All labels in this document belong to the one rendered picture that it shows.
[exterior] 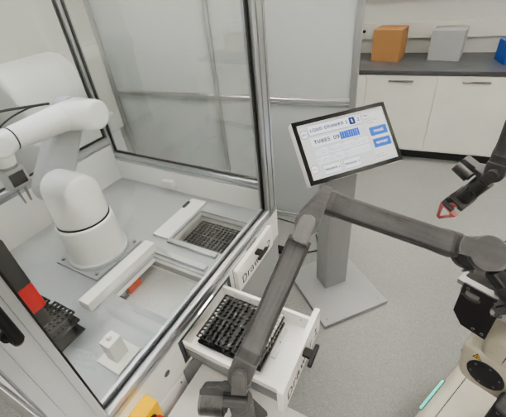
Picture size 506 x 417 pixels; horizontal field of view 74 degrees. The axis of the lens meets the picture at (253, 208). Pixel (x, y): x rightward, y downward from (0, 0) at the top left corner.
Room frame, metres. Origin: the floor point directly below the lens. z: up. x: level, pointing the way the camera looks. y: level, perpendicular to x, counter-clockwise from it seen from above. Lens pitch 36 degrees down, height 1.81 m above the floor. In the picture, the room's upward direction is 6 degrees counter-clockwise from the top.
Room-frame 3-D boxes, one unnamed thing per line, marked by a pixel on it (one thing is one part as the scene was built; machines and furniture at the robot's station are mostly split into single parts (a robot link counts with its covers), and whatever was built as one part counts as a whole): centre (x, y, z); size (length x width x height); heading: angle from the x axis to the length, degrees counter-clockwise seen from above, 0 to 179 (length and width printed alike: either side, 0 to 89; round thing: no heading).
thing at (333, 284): (1.49, -0.49, 0.51); 0.50 x 0.45 x 1.02; 17
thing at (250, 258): (0.97, 0.01, 0.87); 0.29 x 0.02 x 0.11; 148
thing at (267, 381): (0.65, 0.09, 0.86); 0.40 x 0.26 x 0.06; 58
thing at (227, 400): (0.37, 0.08, 0.98); 0.07 x 0.06 x 0.07; 80
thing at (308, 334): (0.54, -0.09, 0.87); 0.29 x 0.02 x 0.11; 148
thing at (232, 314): (0.64, 0.08, 0.87); 0.22 x 0.18 x 0.06; 58
